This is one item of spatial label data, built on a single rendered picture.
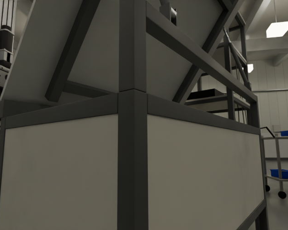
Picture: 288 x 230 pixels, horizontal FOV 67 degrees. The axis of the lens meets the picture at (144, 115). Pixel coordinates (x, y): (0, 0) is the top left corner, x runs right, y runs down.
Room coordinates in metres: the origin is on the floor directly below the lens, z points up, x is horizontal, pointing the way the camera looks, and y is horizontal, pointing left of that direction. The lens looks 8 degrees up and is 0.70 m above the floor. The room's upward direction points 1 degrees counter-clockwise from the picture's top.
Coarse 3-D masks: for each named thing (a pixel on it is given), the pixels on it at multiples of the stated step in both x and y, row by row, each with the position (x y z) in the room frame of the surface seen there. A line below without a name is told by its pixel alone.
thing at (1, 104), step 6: (0, 102) 0.75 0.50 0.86; (6, 102) 0.73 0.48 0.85; (12, 102) 0.75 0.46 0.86; (18, 102) 0.77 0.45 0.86; (24, 102) 0.78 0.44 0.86; (0, 108) 0.74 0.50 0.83; (6, 108) 0.74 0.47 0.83; (12, 108) 0.75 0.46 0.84; (18, 108) 0.77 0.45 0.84; (24, 108) 0.78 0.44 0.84; (30, 108) 0.80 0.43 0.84; (36, 108) 0.82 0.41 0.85; (42, 108) 0.83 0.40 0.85; (0, 114) 0.74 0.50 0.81; (6, 114) 0.74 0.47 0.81; (12, 114) 0.75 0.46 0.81; (18, 114) 0.77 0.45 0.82
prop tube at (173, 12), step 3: (162, 0) 0.51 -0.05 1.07; (165, 0) 0.50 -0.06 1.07; (168, 0) 0.51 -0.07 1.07; (162, 3) 0.51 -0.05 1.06; (165, 3) 0.50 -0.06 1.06; (171, 9) 0.49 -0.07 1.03; (171, 12) 0.49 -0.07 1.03; (174, 12) 0.50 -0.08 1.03; (171, 15) 0.50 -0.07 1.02; (174, 15) 0.51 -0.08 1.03; (171, 18) 0.51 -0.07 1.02; (174, 18) 0.51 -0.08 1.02
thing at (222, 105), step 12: (240, 24) 1.85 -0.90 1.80; (228, 36) 1.45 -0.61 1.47; (240, 36) 1.90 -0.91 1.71; (216, 48) 1.52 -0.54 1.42; (228, 48) 1.45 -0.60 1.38; (216, 60) 1.81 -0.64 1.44; (228, 60) 1.45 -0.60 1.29; (240, 60) 1.75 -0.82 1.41; (204, 72) 2.11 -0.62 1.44; (216, 96) 1.54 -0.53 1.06; (228, 96) 1.46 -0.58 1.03; (204, 108) 1.96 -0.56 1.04; (216, 108) 1.96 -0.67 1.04; (228, 108) 1.46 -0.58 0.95; (240, 108) 1.93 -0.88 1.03
